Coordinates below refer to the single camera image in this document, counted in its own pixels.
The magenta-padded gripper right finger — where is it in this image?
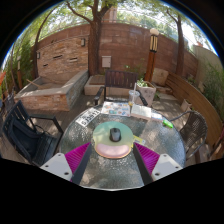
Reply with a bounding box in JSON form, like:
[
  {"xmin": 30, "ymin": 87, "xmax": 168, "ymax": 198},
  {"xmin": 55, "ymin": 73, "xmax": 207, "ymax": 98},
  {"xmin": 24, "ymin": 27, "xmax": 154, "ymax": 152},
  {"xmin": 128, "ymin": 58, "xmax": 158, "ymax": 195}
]
[{"xmin": 132, "ymin": 142, "xmax": 184, "ymax": 186}]

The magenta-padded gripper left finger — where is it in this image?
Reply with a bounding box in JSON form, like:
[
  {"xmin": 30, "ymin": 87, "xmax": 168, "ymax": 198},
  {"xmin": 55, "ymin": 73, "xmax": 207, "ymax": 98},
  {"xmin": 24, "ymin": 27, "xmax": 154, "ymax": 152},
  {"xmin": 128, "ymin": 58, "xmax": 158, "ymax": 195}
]
[{"xmin": 39, "ymin": 142, "xmax": 93, "ymax": 186}]

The grey and black computer mouse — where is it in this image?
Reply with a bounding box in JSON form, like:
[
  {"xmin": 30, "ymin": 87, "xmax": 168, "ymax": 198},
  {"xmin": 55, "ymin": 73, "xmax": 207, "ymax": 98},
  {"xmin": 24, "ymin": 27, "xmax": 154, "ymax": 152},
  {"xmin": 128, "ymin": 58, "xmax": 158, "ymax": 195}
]
[{"xmin": 109, "ymin": 127, "xmax": 122, "ymax": 143}]

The green mouse pad, pink rest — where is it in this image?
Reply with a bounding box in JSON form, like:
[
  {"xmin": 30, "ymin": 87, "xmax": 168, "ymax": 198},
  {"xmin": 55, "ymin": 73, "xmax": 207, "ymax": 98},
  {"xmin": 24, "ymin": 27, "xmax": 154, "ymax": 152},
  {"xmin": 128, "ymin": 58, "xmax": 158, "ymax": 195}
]
[{"xmin": 92, "ymin": 121, "xmax": 135, "ymax": 160}]

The yellow card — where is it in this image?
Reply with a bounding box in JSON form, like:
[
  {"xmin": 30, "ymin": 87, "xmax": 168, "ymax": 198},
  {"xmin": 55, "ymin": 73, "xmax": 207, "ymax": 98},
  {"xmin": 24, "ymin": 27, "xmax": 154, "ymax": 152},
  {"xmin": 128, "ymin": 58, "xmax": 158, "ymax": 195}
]
[{"xmin": 132, "ymin": 134, "xmax": 147, "ymax": 147}]

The green wipes packet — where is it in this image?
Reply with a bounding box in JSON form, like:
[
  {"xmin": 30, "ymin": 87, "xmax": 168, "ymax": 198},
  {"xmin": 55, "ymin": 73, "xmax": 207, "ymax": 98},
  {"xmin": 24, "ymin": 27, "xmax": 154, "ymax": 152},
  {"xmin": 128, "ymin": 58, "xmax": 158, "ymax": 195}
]
[{"xmin": 162, "ymin": 119, "xmax": 174, "ymax": 129}]

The black metal chair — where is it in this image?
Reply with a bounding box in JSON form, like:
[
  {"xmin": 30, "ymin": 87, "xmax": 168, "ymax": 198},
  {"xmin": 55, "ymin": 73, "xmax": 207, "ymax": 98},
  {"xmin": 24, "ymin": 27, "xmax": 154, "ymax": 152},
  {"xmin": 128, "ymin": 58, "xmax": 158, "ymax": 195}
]
[{"xmin": 1, "ymin": 99, "xmax": 64, "ymax": 167}]

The brown wicker chair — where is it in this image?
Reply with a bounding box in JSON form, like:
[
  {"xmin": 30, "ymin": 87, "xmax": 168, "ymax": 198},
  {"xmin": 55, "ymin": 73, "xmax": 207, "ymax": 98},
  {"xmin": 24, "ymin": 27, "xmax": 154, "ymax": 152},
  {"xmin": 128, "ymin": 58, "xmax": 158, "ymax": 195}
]
[{"xmin": 169, "ymin": 110, "xmax": 209, "ymax": 161}]

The white license plate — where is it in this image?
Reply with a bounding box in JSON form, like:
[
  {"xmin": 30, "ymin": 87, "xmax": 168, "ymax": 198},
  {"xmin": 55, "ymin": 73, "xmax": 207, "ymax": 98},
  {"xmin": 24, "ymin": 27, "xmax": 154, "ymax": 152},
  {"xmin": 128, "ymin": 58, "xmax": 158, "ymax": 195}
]
[{"xmin": 75, "ymin": 107, "xmax": 101, "ymax": 128}]

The open white book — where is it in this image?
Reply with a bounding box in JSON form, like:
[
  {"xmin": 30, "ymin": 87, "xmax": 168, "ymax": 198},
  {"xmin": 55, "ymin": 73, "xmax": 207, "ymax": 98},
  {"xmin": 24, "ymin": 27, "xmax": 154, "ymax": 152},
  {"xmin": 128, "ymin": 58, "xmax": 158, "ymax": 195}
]
[{"xmin": 130, "ymin": 103, "xmax": 153, "ymax": 121}]

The raised stone planter bed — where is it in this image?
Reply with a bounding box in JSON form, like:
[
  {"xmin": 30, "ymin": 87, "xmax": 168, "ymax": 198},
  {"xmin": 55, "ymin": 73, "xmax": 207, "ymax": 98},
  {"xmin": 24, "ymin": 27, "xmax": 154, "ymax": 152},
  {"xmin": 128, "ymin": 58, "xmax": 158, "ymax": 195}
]
[{"xmin": 13, "ymin": 69, "xmax": 90, "ymax": 112}]

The square concrete planter with plant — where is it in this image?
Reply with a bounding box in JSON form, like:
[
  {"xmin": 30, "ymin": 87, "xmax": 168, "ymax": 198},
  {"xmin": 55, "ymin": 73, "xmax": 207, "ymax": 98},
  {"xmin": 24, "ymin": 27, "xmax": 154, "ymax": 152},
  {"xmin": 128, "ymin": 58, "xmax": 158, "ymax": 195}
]
[{"xmin": 136, "ymin": 78, "xmax": 157, "ymax": 107}]

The clear plastic cup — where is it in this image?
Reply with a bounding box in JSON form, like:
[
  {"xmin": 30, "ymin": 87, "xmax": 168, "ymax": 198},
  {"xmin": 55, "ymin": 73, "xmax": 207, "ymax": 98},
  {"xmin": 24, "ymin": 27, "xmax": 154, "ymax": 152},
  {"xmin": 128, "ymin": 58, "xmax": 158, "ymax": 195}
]
[{"xmin": 128, "ymin": 89, "xmax": 141, "ymax": 107}]

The colourful sticker sheet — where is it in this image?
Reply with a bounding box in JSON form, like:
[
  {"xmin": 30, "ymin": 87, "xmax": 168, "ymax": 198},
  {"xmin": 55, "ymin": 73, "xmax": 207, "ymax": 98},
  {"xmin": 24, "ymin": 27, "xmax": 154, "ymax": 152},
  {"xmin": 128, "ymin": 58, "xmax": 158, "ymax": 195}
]
[{"xmin": 100, "ymin": 101, "xmax": 132, "ymax": 118}]

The white drinking straw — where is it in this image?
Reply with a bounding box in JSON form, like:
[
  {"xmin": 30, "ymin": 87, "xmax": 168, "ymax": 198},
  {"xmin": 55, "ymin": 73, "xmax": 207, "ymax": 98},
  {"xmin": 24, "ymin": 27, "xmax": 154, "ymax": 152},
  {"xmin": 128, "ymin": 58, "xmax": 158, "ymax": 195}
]
[{"xmin": 133, "ymin": 82, "xmax": 138, "ymax": 105}]

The beige square cushion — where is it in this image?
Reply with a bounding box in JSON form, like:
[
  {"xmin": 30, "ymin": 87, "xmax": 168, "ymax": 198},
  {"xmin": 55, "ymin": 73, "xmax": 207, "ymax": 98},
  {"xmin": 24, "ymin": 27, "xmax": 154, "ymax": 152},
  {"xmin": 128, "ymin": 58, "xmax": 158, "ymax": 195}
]
[{"xmin": 151, "ymin": 68, "xmax": 170, "ymax": 87}]

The dark wooden slatted chair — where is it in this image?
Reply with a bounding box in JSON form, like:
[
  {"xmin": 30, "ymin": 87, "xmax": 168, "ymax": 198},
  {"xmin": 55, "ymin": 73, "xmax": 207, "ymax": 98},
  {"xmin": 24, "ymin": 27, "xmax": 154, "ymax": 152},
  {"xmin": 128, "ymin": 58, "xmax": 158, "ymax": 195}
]
[{"xmin": 93, "ymin": 69, "xmax": 149, "ymax": 107}]

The thin leaning tree trunk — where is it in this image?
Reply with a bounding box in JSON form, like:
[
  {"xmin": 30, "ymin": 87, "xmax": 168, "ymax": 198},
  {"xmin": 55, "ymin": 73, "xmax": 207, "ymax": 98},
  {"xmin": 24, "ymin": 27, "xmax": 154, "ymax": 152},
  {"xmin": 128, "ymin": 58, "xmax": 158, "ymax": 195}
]
[{"xmin": 31, "ymin": 9, "xmax": 54, "ymax": 79}]

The slim curved tree trunk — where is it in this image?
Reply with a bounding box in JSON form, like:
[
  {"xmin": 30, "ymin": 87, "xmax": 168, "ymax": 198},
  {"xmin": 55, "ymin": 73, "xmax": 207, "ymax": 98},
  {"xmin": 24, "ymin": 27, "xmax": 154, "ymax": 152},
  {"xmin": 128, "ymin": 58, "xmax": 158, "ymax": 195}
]
[{"xmin": 166, "ymin": 8, "xmax": 186, "ymax": 77}]

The forked tree trunk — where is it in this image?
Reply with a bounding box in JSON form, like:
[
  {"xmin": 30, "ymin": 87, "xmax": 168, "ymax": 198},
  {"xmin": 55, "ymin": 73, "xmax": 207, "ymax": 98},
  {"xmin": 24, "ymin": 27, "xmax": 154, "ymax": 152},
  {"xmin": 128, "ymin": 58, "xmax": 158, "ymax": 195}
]
[{"xmin": 64, "ymin": 0, "xmax": 114, "ymax": 77}]

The wooden garden lamp post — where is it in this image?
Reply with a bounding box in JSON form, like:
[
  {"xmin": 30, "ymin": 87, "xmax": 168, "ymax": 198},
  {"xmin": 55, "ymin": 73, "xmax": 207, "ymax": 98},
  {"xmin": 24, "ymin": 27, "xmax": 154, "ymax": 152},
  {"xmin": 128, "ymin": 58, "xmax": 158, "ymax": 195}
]
[{"xmin": 143, "ymin": 27, "xmax": 160, "ymax": 83}]

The grey wall utility box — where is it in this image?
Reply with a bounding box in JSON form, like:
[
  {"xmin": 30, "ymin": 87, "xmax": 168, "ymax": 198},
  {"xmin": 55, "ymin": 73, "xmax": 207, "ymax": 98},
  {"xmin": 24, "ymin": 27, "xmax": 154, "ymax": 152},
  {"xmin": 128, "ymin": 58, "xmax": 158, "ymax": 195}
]
[{"xmin": 101, "ymin": 55, "xmax": 112, "ymax": 69}]

